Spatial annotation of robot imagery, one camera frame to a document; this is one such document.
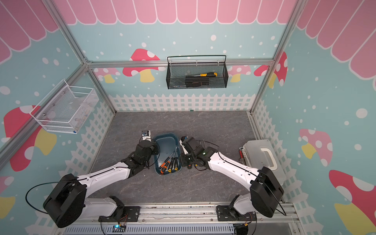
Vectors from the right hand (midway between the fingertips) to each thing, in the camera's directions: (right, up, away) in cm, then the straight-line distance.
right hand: (181, 159), depth 81 cm
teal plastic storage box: (-10, +8, +13) cm, 18 cm away
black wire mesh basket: (+3, +53, +20) cm, 57 cm away
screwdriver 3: (-4, +2, +11) cm, 12 cm away
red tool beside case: (+38, +1, +15) cm, 41 cm away
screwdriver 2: (-8, -4, +9) cm, 13 cm away
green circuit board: (-31, -33, -8) cm, 46 cm away
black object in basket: (+9, +45, +7) cm, 46 cm away
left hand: (-16, +8, +7) cm, 20 cm away
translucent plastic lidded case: (+46, +2, +3) cm, 46 cm away
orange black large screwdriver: (+4, -7, +9) cm, 12 cm away
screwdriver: (-7, -6, +8) cm, 12 cm away
